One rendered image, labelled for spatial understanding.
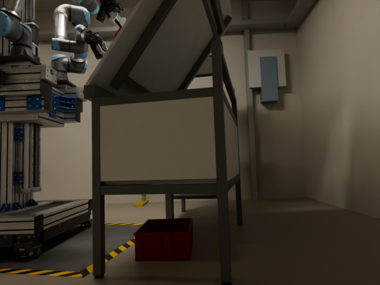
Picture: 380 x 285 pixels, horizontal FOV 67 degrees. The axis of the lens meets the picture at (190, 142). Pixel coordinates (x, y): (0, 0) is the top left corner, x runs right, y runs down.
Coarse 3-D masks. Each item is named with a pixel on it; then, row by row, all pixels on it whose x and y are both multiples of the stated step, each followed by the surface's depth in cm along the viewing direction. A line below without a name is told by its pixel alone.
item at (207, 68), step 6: (210, 54) 248; (210, 60) 266; (204, 66) 283; (210, 66) 283; (198, 72) 301; (204, 72) 302; (210, 72) 302; (174, 198) 246; (180, 198) 245; (186, 198) 244; (192, 198) 243; (198, 198) 242; (204, 198) 241; (210, 198) 240
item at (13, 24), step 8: (8, 0) 166; (16, 0) 167; (24, 0) 172; (8, 8) 166; (16, 8) 168; (0, 16) 162; (8, 16) 164; (16, 16) 167; (0, 24) 163; (8, 24) 163; (16, 24) 169; (0, 32) 164; (8, 32) 166; (16, 32) 171
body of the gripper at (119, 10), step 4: (100, 0) 165; (104, 0) 165; (108, 0) 165; (112, 0) 162; (108, 4) 163; (112, 4) 162; (116, 4) 166; (108, 8) 164; (112, 8) 163; (116, 8) 163; (120, 8) 165; (120, 12) 168
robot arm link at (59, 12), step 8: (56, 8) 200; (64, 8) 201; (56, 16) 196; (64, 16) 199; (56, 24) 191; (64, 24) 193; (56, 32) 186; (64, 32) 188; (56, 40) 180; (64, 40) 183; (56, 48) 181; (64, 48) 182
